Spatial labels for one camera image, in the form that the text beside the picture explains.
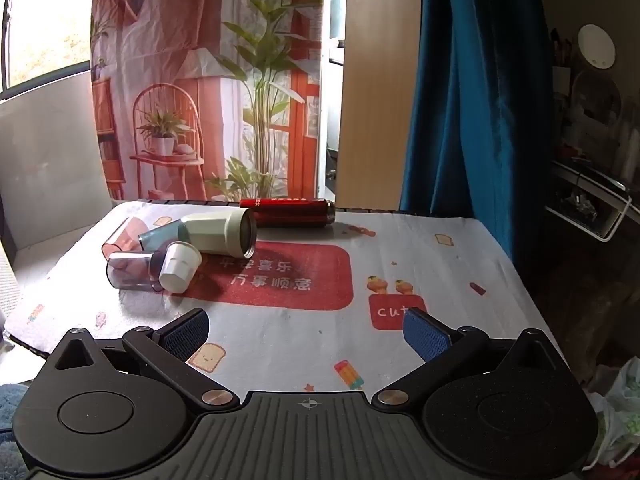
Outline round white mirror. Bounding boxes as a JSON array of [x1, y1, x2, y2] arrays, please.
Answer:
[[577, 24, 616, 69]]

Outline wooden panel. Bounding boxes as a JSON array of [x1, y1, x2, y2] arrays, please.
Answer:
[[334, 0, 427, 211]]

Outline printed white and red tablecloth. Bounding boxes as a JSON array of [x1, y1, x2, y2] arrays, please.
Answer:
[[4, 200, 568, 398]]

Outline white plastic bag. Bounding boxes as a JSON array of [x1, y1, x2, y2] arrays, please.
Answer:
[[585, 357, 640, 468]]

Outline printed wall cloth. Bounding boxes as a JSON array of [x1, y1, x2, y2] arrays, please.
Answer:
[[89, 0, 327, 202]]

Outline white wire rack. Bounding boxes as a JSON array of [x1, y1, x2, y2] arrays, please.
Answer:
[[544, 159, 632, 243]]

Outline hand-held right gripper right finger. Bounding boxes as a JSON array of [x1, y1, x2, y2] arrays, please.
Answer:
[[371, 308, 559, 411]]

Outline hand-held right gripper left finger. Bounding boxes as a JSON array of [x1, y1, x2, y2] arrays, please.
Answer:
[[53, 308, 240, 412]]

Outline purple transparent cup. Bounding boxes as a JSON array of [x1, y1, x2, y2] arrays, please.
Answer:
[[105, 251, 166, 294]]

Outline blue fluffy cloth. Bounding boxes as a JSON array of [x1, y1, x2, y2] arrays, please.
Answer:
[[0, 384, 33, 480]]

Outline small white ribbed cup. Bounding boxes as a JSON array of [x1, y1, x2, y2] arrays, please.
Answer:
[[158, 241, 203, 295]]

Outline pink transparent cup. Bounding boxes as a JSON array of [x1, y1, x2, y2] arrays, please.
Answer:
[[102, 217, 147, 261]]

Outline window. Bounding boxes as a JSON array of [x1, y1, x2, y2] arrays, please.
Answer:
[[0, 0, 101, 103]]

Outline red thermos bottle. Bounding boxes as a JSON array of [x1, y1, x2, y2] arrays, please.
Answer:
[[239, 198, 336, 229]]

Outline blue curtain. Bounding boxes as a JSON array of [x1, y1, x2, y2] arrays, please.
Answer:
[[398, 0, 553, 273]]

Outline blue translucent cup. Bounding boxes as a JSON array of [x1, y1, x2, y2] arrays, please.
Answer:
[[137, 220, 189, 255]]

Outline cream insulated mug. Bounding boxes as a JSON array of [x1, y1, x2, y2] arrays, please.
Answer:
[[177, 208, 258, 255]]

